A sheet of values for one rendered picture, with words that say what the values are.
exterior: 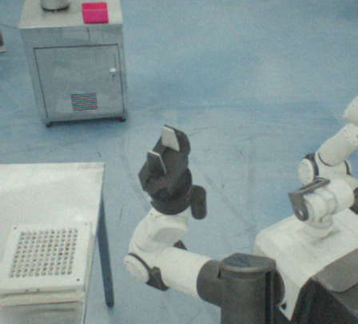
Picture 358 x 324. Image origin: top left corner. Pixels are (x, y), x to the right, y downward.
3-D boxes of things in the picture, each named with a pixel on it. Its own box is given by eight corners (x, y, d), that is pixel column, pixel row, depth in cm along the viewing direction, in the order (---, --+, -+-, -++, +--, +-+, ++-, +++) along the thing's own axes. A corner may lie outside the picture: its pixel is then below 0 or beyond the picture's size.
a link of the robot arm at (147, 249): (164, 195, 114) (144, 223, 131) (133, 224, 109) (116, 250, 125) (197, 227, 113) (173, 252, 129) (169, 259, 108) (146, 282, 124)
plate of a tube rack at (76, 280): (-8, 294, 141) (-10, 290, 139) (12, 229, 160) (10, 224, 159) (84, 289, 142) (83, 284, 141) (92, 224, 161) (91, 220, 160)
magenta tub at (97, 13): (83, 23, 317) (81, 9, 312) (83, 16, 327) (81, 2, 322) (109, 22, 319) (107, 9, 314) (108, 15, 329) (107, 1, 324)
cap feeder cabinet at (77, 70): (40, 132, 356) (17, 28, 311) (45, 91, 401) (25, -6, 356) (130, 124, 363) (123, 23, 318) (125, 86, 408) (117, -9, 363)
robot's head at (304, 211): (345, 213, 107) (335, 179, 106) (314, 229, 103) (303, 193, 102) (324, 211, 112) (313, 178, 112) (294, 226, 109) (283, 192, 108)
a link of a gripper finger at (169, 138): (158, 126, 81) (162, 144, 87) (176, 132, 81) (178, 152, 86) (163, 118, 82) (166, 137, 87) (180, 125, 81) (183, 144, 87)
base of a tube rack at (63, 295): (-4, 306, 144) (-6, 301, 142) (14, 240, 163) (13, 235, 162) (85, 300, 145) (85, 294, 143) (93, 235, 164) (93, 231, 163)
